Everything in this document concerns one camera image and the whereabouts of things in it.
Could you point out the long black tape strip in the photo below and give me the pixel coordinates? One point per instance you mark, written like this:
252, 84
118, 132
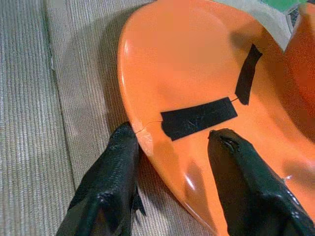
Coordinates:
197, 118

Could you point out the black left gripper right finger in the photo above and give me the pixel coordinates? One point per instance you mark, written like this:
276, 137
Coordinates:
246, 186

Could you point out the green flat item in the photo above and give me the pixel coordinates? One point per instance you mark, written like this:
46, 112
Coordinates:
283, 5

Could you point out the orange plastic bowl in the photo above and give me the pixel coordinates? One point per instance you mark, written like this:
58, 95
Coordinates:
305, 49

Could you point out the cracked orange plastic plate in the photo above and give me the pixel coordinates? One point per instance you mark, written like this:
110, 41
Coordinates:
184, 61

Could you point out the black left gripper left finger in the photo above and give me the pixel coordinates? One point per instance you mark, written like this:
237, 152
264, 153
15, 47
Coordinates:
110, 177

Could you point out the short black tape strip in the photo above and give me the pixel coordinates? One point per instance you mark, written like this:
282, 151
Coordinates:
246, 76

